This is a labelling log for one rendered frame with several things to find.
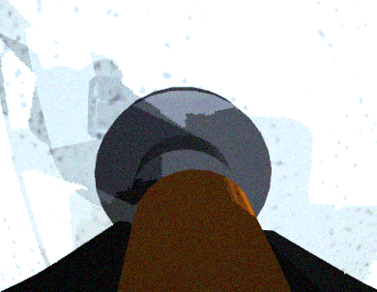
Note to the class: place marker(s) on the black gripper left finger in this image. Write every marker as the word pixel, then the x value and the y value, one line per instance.
pixel 95 266

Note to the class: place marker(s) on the orange cylinder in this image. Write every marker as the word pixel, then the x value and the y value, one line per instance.
pixel 195 231

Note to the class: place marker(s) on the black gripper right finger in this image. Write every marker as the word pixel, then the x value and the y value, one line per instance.
pixel 306 272

